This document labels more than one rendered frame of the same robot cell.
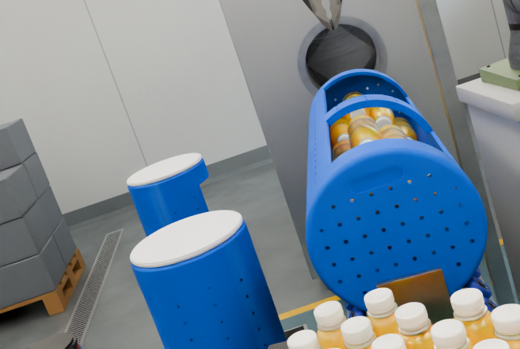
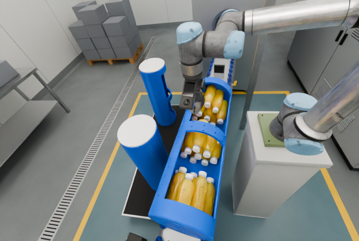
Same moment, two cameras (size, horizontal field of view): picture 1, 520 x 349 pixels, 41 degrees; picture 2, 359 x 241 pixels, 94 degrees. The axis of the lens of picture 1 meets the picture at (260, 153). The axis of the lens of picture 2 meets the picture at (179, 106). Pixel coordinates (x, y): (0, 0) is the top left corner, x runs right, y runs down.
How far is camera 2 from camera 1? 1.04 m
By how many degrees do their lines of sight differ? 35
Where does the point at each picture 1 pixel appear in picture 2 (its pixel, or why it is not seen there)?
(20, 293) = (123, 56)
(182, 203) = (154, 80)
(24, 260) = (124, 47)
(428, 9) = (262, 38)
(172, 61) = not seen: outside the picture
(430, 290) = not seen: outside the picture
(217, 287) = (140, 153)
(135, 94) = not seen: outside the picture
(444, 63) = (258, 59)
